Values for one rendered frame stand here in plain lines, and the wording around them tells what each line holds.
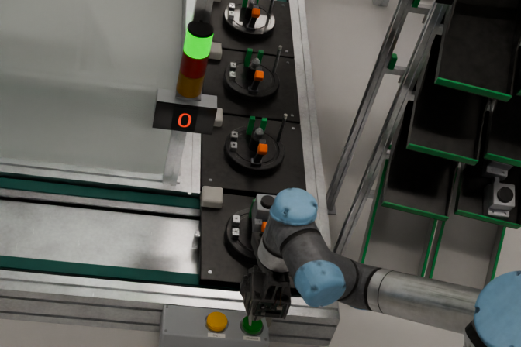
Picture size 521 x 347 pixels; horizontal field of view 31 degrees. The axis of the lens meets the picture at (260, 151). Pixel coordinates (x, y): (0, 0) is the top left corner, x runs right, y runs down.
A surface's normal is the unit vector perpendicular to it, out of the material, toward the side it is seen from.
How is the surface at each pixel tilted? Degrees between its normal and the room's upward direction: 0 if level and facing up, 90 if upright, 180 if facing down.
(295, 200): 0
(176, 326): 0
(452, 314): 70
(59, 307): 90
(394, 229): 45
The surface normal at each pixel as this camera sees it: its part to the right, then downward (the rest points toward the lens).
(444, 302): -0.59, -0.38
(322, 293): 0.36, 0.71
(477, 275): 0.04, -0.01
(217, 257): 0.20, -0.69
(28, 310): 0.04, 0.71
